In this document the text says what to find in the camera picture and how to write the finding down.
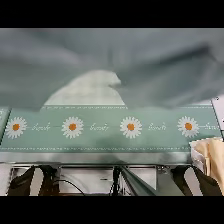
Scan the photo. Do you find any silver frame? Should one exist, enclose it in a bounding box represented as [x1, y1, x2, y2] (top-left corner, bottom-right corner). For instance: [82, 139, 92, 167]
[0, 161, 194, 197]

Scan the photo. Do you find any beige garment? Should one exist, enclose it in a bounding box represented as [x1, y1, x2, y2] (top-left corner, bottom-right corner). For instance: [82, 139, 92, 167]
[189, 137, 224, 194]

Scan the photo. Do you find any white garment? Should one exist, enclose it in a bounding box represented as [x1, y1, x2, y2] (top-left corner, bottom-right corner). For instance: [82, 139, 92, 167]
[40, 69, 129, 108]

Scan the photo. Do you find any black cable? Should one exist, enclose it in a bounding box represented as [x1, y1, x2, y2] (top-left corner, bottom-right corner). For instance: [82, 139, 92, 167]
[53, 179, 86, 197]

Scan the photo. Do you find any grey-green garment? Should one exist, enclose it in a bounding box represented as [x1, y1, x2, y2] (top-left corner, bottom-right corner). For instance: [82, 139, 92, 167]
[0, 28, 224, 110]

